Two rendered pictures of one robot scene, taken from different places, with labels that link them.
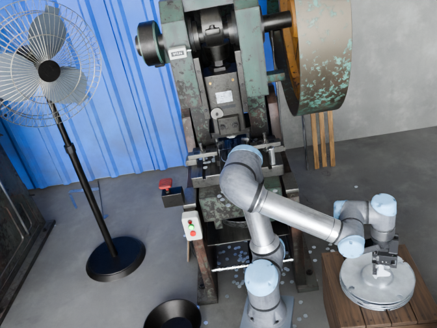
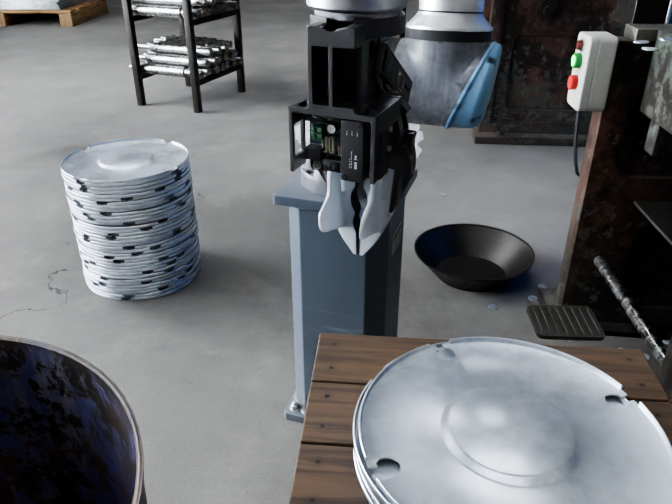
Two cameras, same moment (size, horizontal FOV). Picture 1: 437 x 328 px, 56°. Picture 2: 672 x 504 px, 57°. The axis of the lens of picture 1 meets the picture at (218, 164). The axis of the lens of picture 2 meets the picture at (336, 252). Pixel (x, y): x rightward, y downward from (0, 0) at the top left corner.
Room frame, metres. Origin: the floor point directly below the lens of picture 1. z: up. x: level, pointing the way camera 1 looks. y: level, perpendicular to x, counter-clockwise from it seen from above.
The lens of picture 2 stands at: (0.96, -0.99, 0.83)
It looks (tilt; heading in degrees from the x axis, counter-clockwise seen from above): 29 degrees down; 88
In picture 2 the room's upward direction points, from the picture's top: straight up
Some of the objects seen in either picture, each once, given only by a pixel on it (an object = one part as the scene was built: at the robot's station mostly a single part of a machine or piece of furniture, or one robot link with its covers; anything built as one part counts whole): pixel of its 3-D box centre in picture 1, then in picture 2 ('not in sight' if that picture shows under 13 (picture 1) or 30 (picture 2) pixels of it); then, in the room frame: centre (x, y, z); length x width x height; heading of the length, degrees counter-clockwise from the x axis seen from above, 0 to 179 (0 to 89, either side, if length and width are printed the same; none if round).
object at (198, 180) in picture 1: (235, 160); not in sight; (1.79, -0.09, 0.68); 0.45 x 0.30 x 0.06; 85
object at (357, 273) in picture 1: (376, 274); (509, 430); (1.15, -0.56, 0.39); 0.29 x 0.29 x 0.01
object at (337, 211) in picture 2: (381, 273); (336, 212); (0.98, -0.49, 0.59); 0.06 x 0.03 x 0.09; 64
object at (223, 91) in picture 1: (224, 98); not in sight; (1.75, -0.09, 1.04); 0.17 x 0.15 x 0.30; 175
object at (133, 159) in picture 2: not in sight; (126, 158); (0.52, 0.43, 0.31); 0.29 x 0.29 x 0.01
